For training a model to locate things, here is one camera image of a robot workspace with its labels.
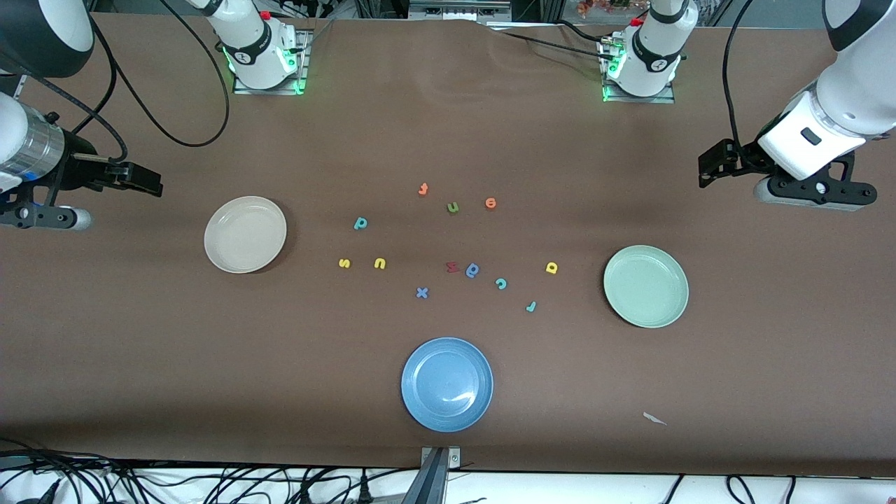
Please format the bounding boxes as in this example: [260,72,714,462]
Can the orange dried flowers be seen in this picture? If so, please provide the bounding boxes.
[575,0,650,19]

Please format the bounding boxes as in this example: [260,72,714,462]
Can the black table cable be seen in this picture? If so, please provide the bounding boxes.
[556,19,610,44]
[498,31,611,57]

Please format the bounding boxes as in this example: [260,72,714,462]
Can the blue plate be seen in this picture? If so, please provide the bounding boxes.
[400,337,494,433]

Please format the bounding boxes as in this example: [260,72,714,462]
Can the beige brown plate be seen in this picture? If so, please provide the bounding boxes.
[204,196,288,274]

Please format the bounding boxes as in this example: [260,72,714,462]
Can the grey metal rail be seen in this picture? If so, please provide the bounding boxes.
[408,0,513,22]

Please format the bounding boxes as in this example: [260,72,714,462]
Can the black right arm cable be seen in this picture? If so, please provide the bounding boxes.
[0,0,231,167]

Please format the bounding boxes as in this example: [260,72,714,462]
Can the black cable tangle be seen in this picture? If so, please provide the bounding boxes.
[0,437,421,504]

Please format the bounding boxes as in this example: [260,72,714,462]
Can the green plate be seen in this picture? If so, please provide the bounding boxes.
[603,244,690,329]

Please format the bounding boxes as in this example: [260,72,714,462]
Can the silver metal camera bracket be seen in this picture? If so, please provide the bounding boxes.
[402,446,463,504]

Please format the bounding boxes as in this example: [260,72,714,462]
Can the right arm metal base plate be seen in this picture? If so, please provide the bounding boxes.
[233,28,310,96]

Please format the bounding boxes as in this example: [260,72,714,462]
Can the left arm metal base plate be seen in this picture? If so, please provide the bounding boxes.
[602,38,677,104]

